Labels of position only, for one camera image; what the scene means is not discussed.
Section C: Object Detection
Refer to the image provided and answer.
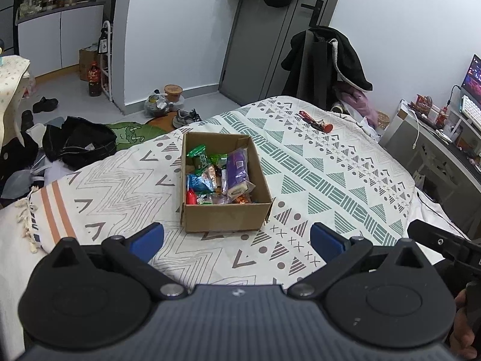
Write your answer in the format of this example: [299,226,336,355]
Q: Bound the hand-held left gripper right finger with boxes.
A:
[287,222,433,301]

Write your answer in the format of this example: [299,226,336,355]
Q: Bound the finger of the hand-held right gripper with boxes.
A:
[408,220,470,258]

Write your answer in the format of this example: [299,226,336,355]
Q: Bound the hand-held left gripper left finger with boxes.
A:
[45,223,188,301]

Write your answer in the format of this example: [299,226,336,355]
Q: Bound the blue snack packet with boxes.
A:
[187,173,213,193]

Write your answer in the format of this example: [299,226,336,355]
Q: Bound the cardboard box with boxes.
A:
[179,131,274,233]

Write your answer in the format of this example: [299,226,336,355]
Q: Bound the dark green snack packet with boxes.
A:
[187,145,207,166]

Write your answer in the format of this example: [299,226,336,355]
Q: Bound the purple roll packet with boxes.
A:
[225,147,256,196]

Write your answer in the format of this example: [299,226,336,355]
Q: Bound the person's right hand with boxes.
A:
[450,289,481,358]

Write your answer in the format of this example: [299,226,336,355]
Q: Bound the patterned bed blanket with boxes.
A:
[17,96,416,286]

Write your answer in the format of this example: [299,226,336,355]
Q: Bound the white desk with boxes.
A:
[379,100,481,234]

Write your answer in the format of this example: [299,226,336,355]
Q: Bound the green crocodile rug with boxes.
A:
[104,120,168,153]

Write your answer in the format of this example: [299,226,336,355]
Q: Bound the black duffel bag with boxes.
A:
[42,116,118,170]

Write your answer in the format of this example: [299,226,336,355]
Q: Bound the white keyboard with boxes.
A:
[459,95,481,138]

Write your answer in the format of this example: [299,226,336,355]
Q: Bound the red scissors and keys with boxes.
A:
[299,111,324,126]

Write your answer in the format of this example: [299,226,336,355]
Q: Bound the red basket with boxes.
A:
[410,95,434,118]

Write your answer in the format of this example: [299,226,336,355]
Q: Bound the grey sneaker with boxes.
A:
[172,108,204,129]

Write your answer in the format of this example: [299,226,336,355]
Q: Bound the white bed sheet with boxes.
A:
[0,188,470,347]

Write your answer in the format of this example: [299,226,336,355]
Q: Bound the grey blue cloth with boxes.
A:
[2,156,51,202]

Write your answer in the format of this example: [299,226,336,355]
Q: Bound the pink cloth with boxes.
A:
[332,83,378,128]

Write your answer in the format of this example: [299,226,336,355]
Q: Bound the jar with cork lid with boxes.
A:
[163,84,183,103]

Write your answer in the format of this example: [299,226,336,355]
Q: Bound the dark cloth pile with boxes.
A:
[0,131,40,181]

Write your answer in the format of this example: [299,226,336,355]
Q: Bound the computer monitor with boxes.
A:
[460,54,481,106]

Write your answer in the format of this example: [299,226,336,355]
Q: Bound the black office chair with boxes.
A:
[297,28,339,110]

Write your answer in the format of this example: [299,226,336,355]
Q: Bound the white rack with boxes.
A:
[100,19,115,102]

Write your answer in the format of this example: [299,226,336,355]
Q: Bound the cola bottle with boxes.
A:
[88,61,103,97]

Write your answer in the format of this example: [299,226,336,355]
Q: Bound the black jacket with white lining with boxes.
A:
[281,26,373,100]

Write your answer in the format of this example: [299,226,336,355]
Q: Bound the brown floor carton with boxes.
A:
[78,45,101,82]

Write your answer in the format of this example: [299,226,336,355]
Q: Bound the pack of water bottles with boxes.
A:
[23,75,38,100]

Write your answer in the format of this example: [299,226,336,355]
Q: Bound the grey door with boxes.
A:
[218,0,348,106]

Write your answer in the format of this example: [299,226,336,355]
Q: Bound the cream dotted cloth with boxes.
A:
[0,54,32,151]

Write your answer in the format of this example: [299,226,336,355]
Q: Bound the white lower cabinet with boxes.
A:
[17,2,106,79]

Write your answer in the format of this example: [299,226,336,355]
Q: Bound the black framed glass partition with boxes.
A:
[0,0,20,54]

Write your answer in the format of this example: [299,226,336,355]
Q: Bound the white cable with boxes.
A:
[407,107,422,150]

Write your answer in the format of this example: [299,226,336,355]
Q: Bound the black cable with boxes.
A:
[446,85,464,115]

